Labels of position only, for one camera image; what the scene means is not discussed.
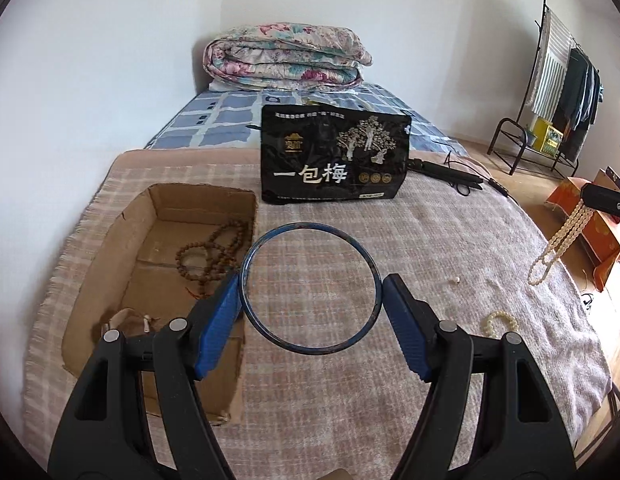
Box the yellow box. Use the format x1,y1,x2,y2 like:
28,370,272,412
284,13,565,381
530,117,565,153

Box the pearl necklace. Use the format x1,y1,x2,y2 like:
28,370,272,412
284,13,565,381
527,202,593,286

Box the pink plaid blanket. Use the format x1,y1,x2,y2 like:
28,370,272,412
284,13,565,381
22,149,613,480

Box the black snack bag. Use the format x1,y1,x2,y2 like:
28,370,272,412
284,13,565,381
260,105,413,206

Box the tan charm with red string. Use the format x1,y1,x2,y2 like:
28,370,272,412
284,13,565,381
97,310,158,338

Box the black hair straightener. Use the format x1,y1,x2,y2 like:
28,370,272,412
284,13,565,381
409,157,486,193

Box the white bead bracelet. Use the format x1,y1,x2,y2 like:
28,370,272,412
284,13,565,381
482,311,520,341

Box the folded floral quilt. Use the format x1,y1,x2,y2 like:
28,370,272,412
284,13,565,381
202,24,375,92

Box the cardboard box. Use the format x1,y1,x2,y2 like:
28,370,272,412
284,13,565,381
61,183,258,426

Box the dark hanging clothes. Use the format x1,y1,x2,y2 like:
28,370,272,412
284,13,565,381
552,47,605,161

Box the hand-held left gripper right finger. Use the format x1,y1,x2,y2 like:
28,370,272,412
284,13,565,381
382,274,578,480

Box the striped hanging towel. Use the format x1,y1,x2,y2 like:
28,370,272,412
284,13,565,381
529,10,573,118

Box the tan cloth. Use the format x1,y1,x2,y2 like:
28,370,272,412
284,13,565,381
310,467,361,480

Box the black metal clothes rack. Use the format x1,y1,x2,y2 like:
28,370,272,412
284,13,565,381
487,0,603,178

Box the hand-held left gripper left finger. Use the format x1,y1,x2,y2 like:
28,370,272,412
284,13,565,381
47,270,243,480

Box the black cable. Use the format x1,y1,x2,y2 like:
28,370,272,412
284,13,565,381
442,150,511,198

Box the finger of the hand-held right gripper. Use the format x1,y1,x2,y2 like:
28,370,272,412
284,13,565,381
580,183,620,221

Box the thin dark bangle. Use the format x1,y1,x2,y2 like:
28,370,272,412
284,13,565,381
238,222,382,357

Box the brown bead necklace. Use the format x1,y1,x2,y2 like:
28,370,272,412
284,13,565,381
175,220,253,306

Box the blue checked bedsheet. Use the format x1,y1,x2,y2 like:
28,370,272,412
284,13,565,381
145,82,468,157

